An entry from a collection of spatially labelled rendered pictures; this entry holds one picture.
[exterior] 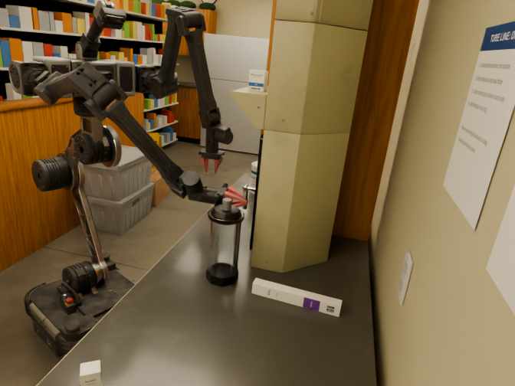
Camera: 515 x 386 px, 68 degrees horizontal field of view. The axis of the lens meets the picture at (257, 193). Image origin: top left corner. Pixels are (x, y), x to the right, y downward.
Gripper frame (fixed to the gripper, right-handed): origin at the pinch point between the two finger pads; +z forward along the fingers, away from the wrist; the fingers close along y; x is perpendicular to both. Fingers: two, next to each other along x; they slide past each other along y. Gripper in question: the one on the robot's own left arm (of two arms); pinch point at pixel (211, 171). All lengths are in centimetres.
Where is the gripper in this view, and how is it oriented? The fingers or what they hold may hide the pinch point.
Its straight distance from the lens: 173.8
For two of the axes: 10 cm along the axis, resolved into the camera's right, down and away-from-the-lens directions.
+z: -0.8, 9.4, 3.4
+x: 2.4, -3.2, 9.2
